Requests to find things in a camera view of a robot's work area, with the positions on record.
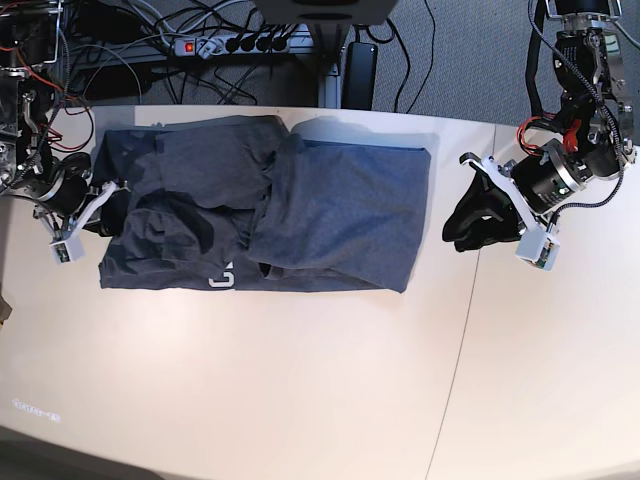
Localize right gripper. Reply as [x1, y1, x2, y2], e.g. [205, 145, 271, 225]
[15, 152, 131, 237]

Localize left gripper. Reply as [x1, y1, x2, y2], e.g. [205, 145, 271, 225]
[442, 139, 594, 251]

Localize blue grey T-shirt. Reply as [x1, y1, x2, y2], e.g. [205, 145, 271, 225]
[97, 116, 431, 293]

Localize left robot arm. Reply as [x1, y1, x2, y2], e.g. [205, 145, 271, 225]
[442, 1, 638, 268]

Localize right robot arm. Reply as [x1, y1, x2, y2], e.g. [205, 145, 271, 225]
[1, 1, 116, 240]

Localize black power adapter brick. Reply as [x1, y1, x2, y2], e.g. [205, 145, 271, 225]
[342, 42, 378, 111]

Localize white power strip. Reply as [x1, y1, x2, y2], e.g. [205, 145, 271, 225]
[173, 33, 291, 60]

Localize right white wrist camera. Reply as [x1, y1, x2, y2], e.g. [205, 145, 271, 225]
[49, 236, 85, 265]

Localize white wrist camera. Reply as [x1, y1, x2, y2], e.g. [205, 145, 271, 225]
[515, 228, 560, 271]
[49, 236, 85, 265]

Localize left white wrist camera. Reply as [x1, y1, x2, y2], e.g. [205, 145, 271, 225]
[515, 228, 560, 271]

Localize tangled black floor cables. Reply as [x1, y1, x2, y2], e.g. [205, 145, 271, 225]
[59, 0, 321, 106]

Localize grey cable on carpet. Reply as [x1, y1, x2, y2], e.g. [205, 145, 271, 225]
[599, 0, 640, 51]

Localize aluminium frame post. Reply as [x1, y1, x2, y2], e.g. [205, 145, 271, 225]
[308, 21, 347, 109]

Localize black camera mount housing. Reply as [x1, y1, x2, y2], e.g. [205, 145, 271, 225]
[253, 0, 397, 25]

